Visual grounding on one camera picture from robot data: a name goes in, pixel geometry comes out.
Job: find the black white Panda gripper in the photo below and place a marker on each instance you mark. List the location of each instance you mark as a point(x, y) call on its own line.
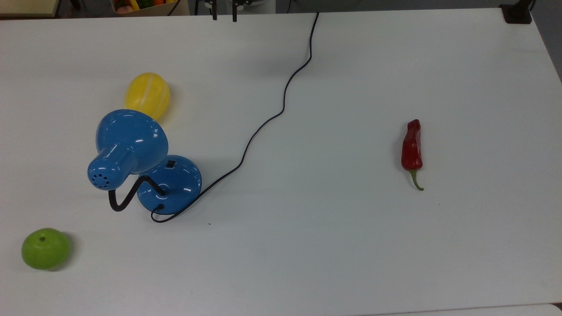
point(237, 1)

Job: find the blue gooseneck desk lamp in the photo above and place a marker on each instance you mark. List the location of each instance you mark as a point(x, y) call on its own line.
point(131, 134)

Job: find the cardboard box of toy fruit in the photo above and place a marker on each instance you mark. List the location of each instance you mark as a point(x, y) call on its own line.
point(140, 6)

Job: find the yellow striped toy melon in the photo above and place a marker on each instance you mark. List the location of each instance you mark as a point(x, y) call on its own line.
point(147, 94)

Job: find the light wooden board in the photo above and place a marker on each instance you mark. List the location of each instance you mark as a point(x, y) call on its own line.
point(26, 6)

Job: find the red chili pepper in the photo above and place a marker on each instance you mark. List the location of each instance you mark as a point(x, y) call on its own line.
point(412, 147)

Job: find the green toy apple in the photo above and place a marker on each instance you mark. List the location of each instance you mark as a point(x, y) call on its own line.
point(45, 248)

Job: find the black table clamp mount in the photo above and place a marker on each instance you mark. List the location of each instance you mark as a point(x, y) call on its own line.
point(517, 13)

